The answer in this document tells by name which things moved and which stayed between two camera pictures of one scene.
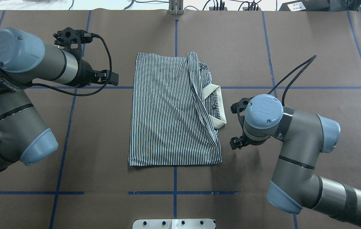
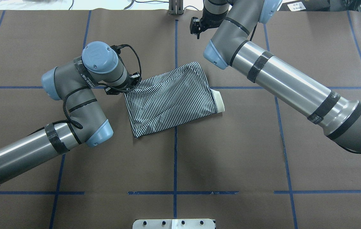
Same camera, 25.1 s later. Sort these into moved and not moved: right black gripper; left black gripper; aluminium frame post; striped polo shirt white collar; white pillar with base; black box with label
Moved: right black gripper; striped polo shirt white collar; left black gripper
Not moved: white pillar with base; aluminium frame post; black box with label
